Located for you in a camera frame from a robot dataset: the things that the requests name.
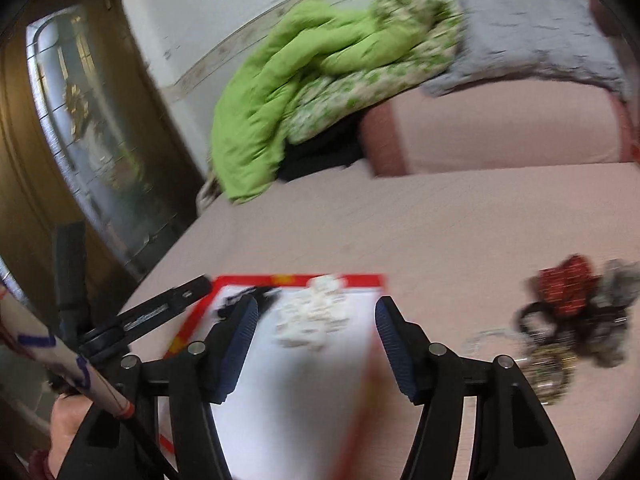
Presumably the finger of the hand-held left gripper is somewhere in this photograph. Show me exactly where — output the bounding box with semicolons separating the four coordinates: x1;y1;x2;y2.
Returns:
77;275;213;356

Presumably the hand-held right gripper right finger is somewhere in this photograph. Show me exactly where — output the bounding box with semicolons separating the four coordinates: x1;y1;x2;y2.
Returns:
375;296;576;480

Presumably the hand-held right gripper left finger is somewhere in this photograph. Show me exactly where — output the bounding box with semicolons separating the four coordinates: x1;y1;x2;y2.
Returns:
55;294;261;480

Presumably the red-rimmed white box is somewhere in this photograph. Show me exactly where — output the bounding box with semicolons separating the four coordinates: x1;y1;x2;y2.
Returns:
157;274;386;480

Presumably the black hair tie gold charm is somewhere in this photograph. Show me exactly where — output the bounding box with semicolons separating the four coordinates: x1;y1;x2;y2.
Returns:
516;302;556;336

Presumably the gold-brown bead bracelet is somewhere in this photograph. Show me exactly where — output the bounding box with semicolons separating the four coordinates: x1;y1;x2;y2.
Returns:
525;345;576;403

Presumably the red polka-dot scrunchie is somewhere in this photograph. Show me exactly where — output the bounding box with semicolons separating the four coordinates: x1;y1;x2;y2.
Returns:
537;255;598;318

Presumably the grey shiny scrunchie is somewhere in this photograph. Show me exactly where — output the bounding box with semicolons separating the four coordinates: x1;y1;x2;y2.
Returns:
590;259;640;366

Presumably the person's left forearm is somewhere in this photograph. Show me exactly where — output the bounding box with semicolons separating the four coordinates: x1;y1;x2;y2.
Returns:
27;451;53;480

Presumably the person's left hand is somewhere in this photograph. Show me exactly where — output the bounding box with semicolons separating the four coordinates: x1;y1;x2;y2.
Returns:
49;394;96;468

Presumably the white stick with blue scribbles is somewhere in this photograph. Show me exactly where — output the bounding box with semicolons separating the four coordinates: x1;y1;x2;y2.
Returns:
0;290;178;480

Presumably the brown wooden door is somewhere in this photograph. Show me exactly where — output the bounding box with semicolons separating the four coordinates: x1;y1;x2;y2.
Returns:
0;0;211;311

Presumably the frosted glass door pane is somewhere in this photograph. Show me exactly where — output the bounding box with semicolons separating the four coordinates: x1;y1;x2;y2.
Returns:
25;10;186;271

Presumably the pink quilted bed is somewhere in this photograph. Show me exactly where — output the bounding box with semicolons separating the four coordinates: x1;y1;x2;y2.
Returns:
120;160;640;480

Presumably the beige patterned cloth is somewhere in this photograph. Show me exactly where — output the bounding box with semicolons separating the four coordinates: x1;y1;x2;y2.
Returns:
196;175;227;212

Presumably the black cloth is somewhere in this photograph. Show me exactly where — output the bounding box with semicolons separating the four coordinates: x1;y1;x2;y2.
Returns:
277;120;366;183

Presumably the green quilt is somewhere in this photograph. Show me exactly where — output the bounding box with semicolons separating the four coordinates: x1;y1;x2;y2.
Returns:
210;0;401;205

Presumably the pink bolster cushion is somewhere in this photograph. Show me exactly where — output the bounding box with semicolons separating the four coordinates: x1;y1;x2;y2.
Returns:
360;85;631;178

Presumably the green floral blanket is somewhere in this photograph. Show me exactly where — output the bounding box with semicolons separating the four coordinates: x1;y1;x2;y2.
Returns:
285;0;463;146

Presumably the grey blanket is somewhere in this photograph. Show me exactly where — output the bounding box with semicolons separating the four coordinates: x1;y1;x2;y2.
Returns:
422;0;631;98

